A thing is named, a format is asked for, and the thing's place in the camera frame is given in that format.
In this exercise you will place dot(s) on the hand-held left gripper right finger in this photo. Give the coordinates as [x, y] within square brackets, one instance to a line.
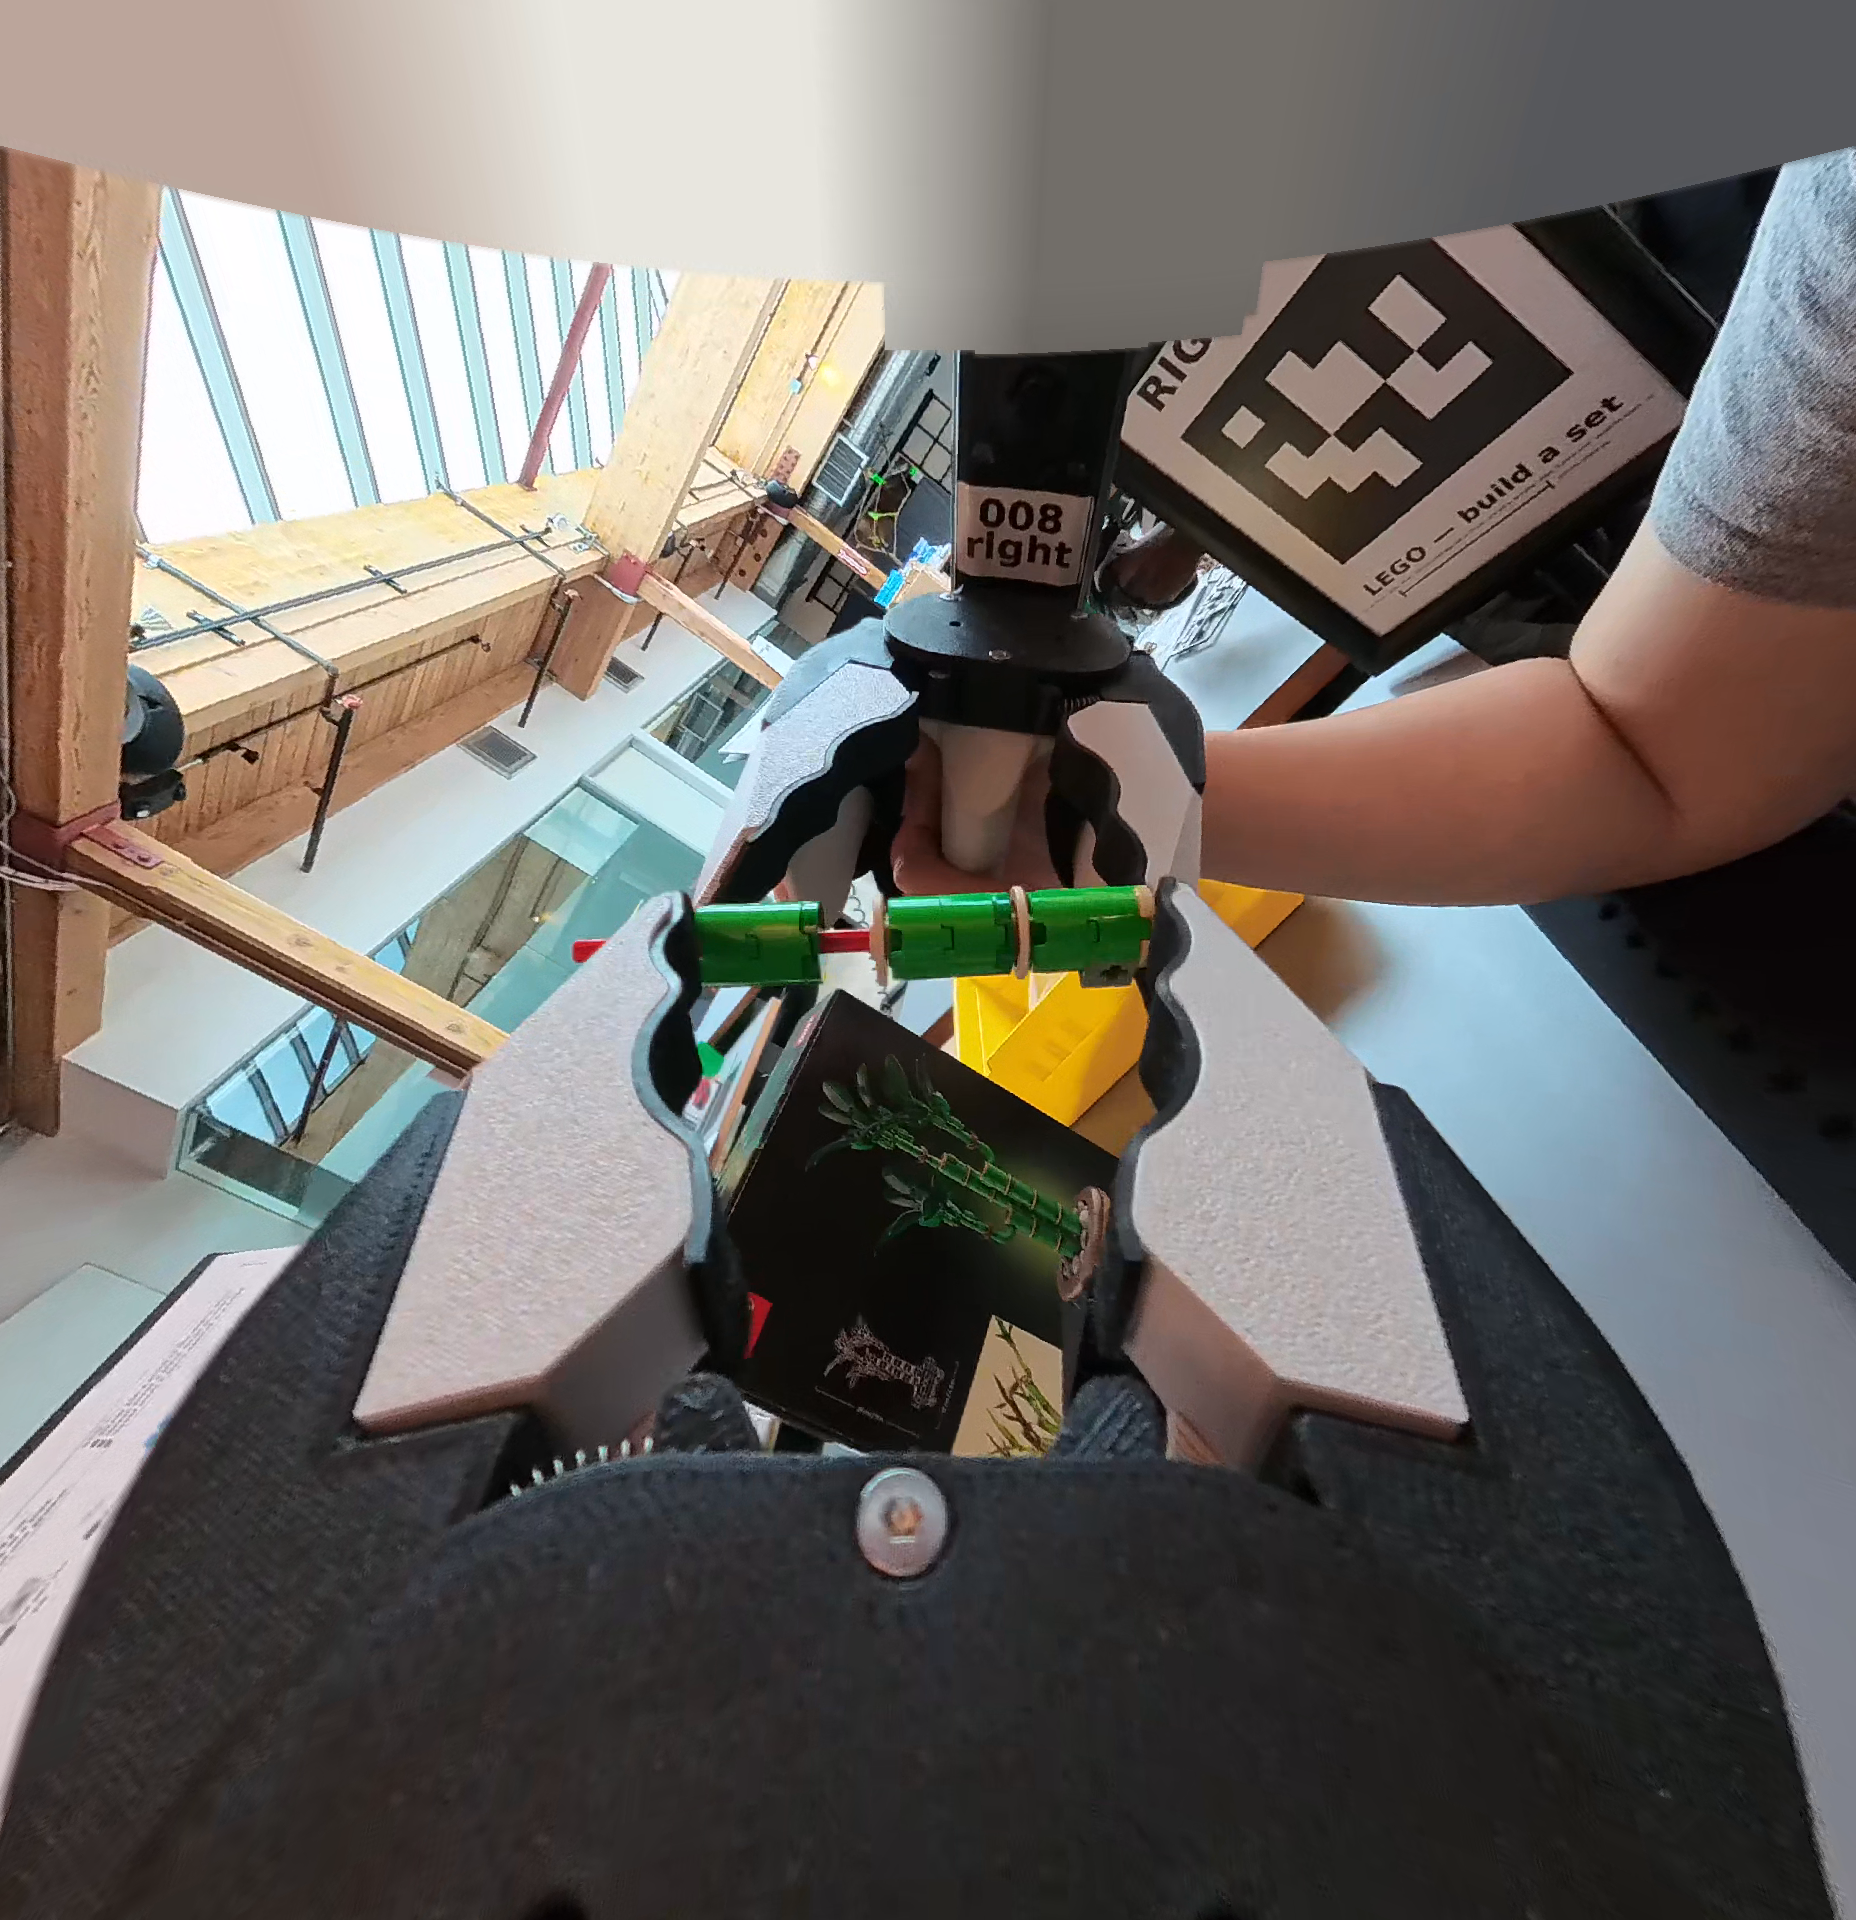
[1282, 1200]

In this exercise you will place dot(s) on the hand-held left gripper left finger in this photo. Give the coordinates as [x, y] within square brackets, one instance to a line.
[546, 1185]

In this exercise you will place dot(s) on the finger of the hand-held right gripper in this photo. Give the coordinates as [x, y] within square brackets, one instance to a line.
[808, 749]
[1153, 780]

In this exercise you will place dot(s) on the green toy brick bamboo stalk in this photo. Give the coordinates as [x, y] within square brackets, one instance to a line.
[944, 932]

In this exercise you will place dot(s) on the person's right forearm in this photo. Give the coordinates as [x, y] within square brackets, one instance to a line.
[1467, 780]

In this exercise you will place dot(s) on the person's right hand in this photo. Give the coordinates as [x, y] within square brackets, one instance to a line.
[916, 861]

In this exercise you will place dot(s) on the yellow plastic bin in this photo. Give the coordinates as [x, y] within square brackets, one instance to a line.
[1061, 1052]

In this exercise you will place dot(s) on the glass railing panel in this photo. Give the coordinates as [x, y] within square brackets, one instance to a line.
[569, 899]

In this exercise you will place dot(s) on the black white tag sign board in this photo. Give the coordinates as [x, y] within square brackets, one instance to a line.
[1321, 515]

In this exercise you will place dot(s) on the metal vent grille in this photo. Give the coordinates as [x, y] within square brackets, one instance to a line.
[497, 749]

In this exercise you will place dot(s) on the black bamboo set box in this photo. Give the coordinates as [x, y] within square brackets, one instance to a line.
[867, 1200]

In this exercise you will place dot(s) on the diagonal wooden brace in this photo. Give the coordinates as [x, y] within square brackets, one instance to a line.
[283, 943]

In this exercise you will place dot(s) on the red pipe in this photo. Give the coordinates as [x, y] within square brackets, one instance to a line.
[560, 374]

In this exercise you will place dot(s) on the long wooden beam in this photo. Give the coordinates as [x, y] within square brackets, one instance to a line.
[388, 585]

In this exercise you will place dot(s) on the dark perforated panel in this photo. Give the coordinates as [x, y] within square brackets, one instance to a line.
[1739, 990]

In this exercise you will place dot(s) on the white printed sheet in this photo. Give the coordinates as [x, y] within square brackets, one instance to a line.
[73, 1500]

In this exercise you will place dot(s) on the skylight window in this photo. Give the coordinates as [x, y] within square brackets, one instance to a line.
[345, 359]

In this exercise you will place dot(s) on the grey shirt sleeve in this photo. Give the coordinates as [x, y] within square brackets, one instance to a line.
[1799, 421]

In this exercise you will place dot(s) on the wooden column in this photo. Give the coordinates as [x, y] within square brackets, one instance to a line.
[73, 602]

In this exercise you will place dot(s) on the black ceiling camera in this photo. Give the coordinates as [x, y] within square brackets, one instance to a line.
[153, 736]

